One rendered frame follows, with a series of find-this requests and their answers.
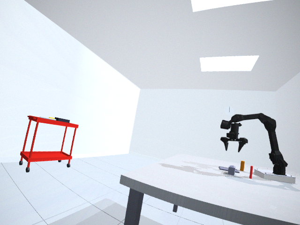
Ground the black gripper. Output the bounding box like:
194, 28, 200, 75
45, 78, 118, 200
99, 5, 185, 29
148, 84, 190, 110
220, 130, 248, 152

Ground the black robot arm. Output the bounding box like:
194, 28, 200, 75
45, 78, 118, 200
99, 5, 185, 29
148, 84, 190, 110
220, 113, 288, 176

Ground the orange cylinder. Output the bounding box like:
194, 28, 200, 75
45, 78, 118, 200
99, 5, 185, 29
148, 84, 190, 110
240, 161, 245, 171

